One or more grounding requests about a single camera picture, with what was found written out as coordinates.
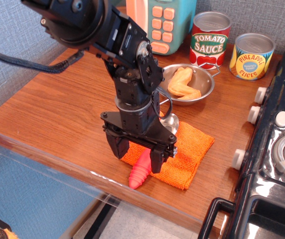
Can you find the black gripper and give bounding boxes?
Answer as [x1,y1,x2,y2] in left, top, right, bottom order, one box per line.
[100,90,177,174]

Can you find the red handled metal spoon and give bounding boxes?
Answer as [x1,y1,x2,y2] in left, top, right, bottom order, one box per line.
[129,113,179,189]

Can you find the small steel pot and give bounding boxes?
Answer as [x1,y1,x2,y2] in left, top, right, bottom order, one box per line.
[160,63,220,106]

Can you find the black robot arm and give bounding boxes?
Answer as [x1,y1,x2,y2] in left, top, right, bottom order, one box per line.
[23,0,177,173]

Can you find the orange folded cloth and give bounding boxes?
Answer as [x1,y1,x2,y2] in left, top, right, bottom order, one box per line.
[122,121,215,190]

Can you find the toy chicken wing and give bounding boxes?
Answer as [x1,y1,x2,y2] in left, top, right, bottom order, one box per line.
[167,67,202,100]

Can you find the teal toy microwave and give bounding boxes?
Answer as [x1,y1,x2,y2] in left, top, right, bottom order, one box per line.
[112,0,198,56]

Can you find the black toy stove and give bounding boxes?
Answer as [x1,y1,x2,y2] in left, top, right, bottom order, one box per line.
[198,52,285,239]

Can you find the tomato sauce can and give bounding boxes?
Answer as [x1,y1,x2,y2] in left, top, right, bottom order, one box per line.
[189,11,231,70]

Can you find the pineapple slices can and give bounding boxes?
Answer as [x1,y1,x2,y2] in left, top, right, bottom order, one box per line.
[229,33,276,81]

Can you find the black braided cable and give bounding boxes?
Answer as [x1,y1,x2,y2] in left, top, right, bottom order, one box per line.
[0,43,85,74]

